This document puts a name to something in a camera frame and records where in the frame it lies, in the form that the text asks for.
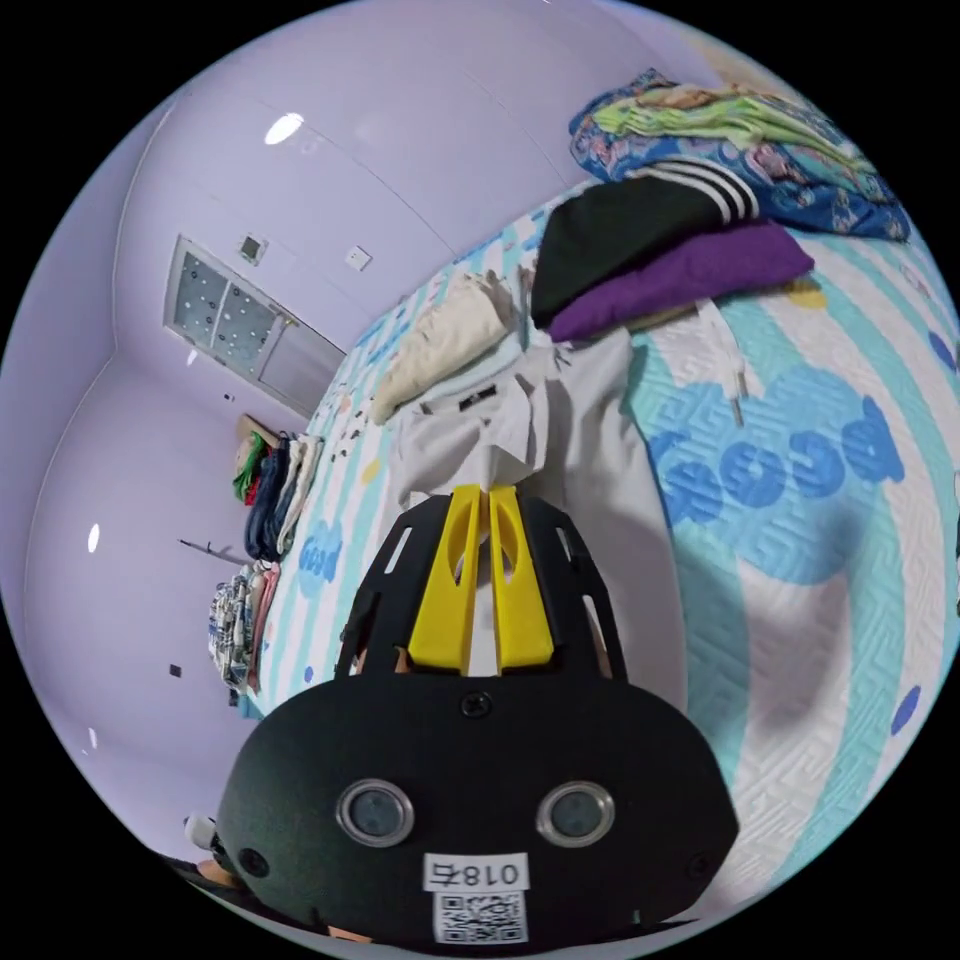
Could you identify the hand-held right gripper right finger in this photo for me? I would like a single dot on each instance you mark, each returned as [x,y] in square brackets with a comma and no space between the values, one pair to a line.
[521,622]

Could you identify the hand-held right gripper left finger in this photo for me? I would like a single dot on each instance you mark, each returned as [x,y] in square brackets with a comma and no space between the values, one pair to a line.
[442,615]

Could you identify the light gray shirt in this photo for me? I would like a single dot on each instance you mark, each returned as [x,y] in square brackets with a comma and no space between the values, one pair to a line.
[592,450]

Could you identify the person's right hand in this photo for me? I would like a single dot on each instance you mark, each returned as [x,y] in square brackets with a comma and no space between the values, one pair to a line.
[216,874]

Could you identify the hanging checked and pink clothes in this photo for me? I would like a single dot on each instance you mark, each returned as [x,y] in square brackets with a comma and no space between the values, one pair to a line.
[240,622]

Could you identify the hanging colourful clothes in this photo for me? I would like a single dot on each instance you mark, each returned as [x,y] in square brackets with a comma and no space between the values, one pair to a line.
[274,487]

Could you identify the bed with printed quilt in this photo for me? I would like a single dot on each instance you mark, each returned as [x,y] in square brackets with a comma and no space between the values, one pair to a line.
[795,660]

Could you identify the pile of cream clothes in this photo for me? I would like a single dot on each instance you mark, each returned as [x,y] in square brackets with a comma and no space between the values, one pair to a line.
[450,334]

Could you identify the door with glass pane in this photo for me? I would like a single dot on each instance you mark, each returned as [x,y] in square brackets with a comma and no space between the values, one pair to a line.
[225,315]

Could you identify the pile of dark clothes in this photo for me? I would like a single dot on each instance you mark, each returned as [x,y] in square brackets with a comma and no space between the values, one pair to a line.
[660,247]

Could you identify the blue patterned rolled blanket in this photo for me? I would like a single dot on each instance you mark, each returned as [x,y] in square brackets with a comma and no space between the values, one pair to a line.
[817,176]

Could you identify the white wall switch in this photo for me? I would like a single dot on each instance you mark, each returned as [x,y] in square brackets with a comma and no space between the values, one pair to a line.
[358,257]

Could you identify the square wall control panel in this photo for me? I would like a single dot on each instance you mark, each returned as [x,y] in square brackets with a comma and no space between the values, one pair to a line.
[251,247]

